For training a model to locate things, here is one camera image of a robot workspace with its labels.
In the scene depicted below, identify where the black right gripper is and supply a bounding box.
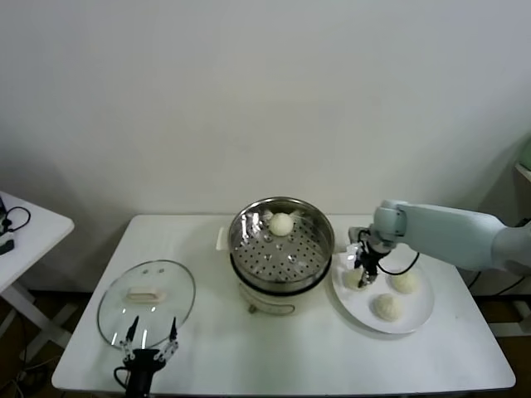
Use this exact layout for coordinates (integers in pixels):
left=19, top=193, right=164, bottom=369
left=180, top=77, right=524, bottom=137
left=352, top=231, right=391, bottom=289

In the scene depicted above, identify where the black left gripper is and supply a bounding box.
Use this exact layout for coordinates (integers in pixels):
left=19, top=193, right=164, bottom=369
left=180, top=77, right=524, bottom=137
left=119, top=315, right=180, bottom=374

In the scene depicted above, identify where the white steamed baozi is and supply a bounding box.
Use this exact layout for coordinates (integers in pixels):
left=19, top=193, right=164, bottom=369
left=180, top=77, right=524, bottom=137
left=270, top=211, right=295, bottom=238
left=371, top=293, right=404, bottom=323
left=391, top=271, right=418, bottom=295
left=343, top=268, right=368, bottom=290

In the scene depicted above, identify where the stainless steel steamer basket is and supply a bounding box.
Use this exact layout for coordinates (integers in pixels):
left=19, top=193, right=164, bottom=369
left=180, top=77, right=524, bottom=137
left=227, top=197, right=335, bottom=292

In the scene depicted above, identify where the white round plate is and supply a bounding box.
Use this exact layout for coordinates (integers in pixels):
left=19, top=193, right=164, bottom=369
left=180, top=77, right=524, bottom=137
left=330, top=247, right=436, bottom=335

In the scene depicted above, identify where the cream electric cooker base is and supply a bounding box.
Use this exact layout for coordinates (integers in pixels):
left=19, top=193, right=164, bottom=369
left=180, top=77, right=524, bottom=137
left=215, top=226, right=345, bottom=317

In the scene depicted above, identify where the white side table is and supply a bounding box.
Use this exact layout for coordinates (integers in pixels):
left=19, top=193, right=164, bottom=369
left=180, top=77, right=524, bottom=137
left=0, top=190, right=76, bottom=362

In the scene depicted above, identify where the glass lid with cream handle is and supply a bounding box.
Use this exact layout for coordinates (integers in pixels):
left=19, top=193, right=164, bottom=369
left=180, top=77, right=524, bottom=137
left=97, top=259, right=197, bottom=348

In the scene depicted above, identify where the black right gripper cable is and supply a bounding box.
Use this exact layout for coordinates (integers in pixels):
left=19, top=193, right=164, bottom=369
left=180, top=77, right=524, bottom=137
left=379, top=250, right=421, bottom=276

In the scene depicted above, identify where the black floor cable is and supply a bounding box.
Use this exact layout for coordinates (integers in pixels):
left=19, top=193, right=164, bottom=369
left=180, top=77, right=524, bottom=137
left=468, top=267, right=531, bottom=298

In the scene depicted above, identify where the white furniture frame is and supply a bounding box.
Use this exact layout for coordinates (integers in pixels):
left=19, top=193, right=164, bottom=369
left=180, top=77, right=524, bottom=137
left=491, top=298, right=531, bottom=339

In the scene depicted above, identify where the black looped cable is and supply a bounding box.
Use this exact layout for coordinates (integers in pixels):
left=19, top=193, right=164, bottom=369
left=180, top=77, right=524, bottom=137
left=0, top=206, right=32, bottom=233

